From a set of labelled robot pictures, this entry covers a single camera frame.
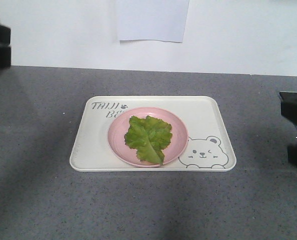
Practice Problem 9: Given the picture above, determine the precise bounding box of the grey serving countertop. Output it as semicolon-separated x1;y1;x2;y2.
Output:
0;66;297;240

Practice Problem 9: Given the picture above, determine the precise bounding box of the cream bear serving tray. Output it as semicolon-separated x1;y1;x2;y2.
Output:
69;96;237;172

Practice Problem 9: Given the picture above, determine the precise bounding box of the white paper on wall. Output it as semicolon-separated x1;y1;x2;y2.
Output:
116;0;189;43

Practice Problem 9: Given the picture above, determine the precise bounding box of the green lettuce leaf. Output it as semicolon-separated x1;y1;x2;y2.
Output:
124;115;173;165

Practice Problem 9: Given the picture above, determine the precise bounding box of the pink round plate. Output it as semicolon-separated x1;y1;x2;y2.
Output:
107;107;189;169

